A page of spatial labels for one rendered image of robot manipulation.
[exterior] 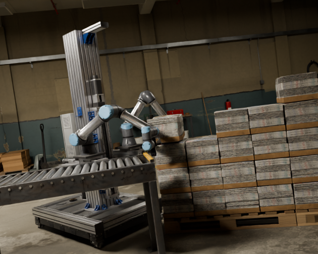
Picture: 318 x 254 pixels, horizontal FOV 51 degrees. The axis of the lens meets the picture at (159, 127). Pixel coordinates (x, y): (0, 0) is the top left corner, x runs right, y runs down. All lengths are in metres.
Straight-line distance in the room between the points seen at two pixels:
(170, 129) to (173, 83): 6.81
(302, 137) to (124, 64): 7.24
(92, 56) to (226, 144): 1.60
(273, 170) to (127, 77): 7.10
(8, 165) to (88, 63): 5.74
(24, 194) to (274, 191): 2.01
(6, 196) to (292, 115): 2.26
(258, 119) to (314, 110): 0.45
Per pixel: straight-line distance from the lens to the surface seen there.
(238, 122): 2.99
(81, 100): 3.48
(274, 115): 3.02
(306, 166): 3.11
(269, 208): 3.15
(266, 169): 3.07
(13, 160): 8.84
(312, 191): 3.17
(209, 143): 3.01
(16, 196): 2.35
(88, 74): 3.48
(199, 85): 9.98
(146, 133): 2.70
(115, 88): 9.61
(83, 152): 3.18
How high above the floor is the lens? 1.15
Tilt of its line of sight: 3 degrees down
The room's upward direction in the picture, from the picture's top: 8 degrees counter-clockwise
